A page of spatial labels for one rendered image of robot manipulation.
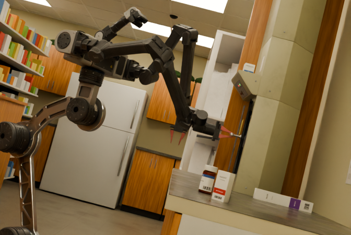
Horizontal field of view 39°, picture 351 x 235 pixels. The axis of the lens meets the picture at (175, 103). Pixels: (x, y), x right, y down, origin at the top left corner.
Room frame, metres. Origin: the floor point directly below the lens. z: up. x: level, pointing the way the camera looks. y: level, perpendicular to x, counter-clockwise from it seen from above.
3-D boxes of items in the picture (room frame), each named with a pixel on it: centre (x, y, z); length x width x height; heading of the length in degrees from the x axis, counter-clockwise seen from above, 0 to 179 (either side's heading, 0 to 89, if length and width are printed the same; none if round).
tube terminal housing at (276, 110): (2.50, -0.50, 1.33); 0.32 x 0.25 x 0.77; 179
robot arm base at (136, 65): (2.90, 0.27, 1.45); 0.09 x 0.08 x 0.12; 150
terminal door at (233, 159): (2.50, -0.36, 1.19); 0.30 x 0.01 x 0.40; 176
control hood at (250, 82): (2.50, -0.32, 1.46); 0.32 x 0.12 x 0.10; 179
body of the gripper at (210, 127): (2.45, -0.20, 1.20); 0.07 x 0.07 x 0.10; 88
